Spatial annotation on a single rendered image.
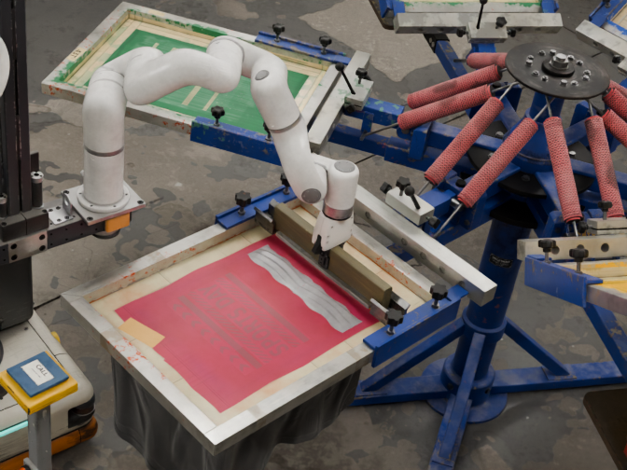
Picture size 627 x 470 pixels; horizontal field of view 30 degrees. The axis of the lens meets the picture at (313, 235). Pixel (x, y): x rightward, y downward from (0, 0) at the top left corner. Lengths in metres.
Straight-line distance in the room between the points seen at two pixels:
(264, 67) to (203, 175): 2.27
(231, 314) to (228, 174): 2.12
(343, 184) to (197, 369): 0.56
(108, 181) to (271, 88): 0.47
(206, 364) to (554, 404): 1.79
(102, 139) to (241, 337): 0.57
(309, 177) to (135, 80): 0.45
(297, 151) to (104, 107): 0.45
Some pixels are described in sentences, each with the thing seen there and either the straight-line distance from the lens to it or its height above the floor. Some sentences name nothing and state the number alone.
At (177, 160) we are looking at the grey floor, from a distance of 5.00.
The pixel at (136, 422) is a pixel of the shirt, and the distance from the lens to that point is 3.06.
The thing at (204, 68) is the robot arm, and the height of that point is 1.57.
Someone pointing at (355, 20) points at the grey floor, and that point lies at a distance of 6.22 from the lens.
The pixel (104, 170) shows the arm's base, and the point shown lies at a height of 1.25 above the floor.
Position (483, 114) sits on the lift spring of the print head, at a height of 1.20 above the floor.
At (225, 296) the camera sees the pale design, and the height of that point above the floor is 0.96.
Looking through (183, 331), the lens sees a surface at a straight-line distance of 2.81.
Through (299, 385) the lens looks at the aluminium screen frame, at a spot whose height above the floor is 0.99.
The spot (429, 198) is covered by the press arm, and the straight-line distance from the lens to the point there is 3.20.
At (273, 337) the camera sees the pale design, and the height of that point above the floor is 0.96.
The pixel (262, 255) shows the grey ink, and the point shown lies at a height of 0.96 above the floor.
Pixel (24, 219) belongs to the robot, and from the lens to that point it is 2.78.
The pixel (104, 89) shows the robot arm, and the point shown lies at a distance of 2.71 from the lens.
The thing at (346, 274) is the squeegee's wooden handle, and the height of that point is 1.02.
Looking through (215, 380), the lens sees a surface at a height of 0.95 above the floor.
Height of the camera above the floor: 2.90
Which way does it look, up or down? 38 degrees down
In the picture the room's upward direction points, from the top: 9 degrees clockwise
